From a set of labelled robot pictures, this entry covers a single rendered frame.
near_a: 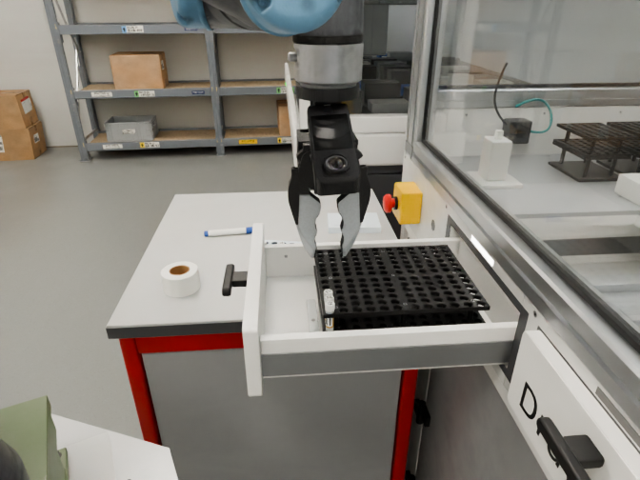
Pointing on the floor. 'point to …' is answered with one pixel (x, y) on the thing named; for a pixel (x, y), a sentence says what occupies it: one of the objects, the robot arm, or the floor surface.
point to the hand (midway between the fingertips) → (329, 250)
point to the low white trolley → (151, 387)
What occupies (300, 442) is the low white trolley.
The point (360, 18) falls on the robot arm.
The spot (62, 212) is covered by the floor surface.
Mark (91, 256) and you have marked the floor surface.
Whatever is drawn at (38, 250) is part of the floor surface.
